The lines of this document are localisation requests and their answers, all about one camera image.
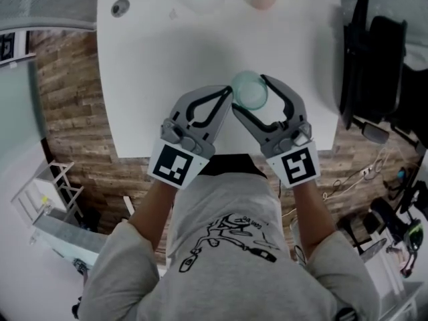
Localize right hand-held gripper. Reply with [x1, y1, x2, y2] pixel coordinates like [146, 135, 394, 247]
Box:
[231, 74, 322, 189]

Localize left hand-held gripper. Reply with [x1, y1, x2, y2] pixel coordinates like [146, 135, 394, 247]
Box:
[148, 85, 233, 190]

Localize clear green glass cup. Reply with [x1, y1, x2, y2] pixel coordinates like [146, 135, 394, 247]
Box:
[230, 70, 270, 111]

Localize person's left forearm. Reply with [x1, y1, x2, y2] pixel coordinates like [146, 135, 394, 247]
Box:
[128, 178, 179, 254]

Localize person's right forearm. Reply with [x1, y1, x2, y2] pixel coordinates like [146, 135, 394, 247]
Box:
[292, 178, 337, 261]

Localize black office chair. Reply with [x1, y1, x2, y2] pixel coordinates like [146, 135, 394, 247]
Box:
[338, 0, 421, 148]

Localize black equipment pile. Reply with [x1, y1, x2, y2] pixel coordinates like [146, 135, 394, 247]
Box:
[336, 167, 428, 279]

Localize person's grey printed shirt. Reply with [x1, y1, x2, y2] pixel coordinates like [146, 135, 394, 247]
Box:
[82, 173, 381, 321]

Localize white folding rack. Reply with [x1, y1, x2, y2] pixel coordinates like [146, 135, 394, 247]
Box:
[11, 160, 85, 229]

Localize grey box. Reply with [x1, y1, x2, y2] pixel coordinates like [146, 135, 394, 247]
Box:
[31, 214, 110, 265]

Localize white cable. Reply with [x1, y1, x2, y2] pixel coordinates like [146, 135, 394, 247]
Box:
[322, 147, 391, 202]

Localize grey round cable grommet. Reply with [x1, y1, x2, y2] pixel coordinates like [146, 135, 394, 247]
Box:
[110, 0, 130, 18]

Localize black and white wall marker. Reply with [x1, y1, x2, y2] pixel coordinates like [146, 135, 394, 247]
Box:
[0, 31, 17, 63]

